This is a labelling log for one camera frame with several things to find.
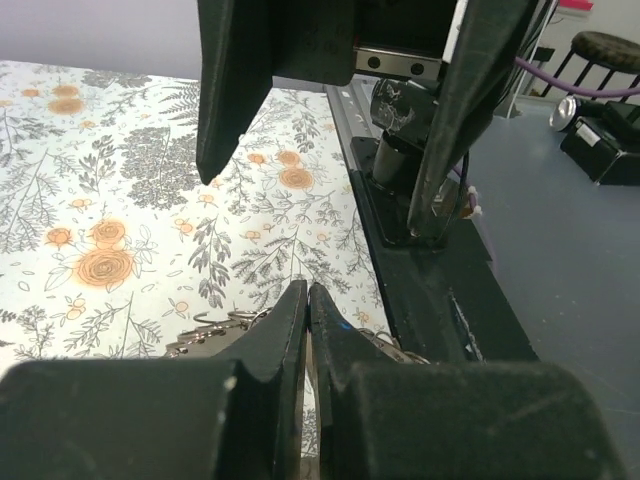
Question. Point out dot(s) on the black box on floor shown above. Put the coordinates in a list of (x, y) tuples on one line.
[(601, 138)]

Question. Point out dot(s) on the aluminium frame rail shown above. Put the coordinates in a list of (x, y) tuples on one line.
[(350, 107)]

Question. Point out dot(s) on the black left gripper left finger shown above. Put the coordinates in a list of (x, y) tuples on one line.
[(236, 414)]

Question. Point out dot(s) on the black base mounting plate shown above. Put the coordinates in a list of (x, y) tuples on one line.
[(446, 305)]

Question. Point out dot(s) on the floral patterned table mat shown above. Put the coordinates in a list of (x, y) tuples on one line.
[(111, 245)]

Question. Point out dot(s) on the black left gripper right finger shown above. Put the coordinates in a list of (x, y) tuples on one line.
[(382, 419)]

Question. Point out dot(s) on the large metal key ring disc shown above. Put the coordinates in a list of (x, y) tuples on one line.
[(210, 337)]

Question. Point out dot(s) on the black round stool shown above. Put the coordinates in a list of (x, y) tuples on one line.
[(614, 54)]

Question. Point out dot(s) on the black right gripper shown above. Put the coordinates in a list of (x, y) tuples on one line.
[(244, 42)]

